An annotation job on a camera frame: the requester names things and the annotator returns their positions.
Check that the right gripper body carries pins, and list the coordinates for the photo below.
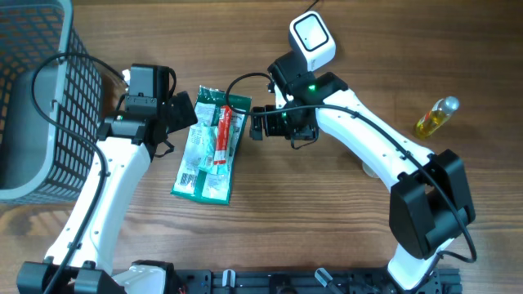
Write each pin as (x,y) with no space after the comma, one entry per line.
(283,123)

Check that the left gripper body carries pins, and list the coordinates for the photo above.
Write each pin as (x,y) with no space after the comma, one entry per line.
(162,109)

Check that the pale teal sachet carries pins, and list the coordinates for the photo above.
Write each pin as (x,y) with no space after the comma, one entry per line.
(208,148)

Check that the red sachet stick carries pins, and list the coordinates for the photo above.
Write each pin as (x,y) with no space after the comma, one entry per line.
(223,133)

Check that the green plastic packet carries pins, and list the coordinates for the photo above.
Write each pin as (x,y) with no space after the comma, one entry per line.
(200,186)

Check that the green lid white jar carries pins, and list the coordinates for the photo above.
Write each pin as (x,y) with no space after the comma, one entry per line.
(369,171)

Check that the yellow dish soap bottle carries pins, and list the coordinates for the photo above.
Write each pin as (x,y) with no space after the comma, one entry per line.
(439,114)

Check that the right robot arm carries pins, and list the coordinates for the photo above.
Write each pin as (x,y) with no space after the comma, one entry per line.
(430,199)

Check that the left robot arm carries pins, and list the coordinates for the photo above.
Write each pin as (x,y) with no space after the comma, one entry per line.
(81,259)

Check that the white barcode scanner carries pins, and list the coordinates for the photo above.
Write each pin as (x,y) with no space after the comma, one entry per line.
(310,38)

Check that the grey plastic shopping basket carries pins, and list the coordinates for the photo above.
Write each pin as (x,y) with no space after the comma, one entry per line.
(43,65)

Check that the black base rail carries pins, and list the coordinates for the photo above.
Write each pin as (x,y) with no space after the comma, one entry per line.
(374,280)

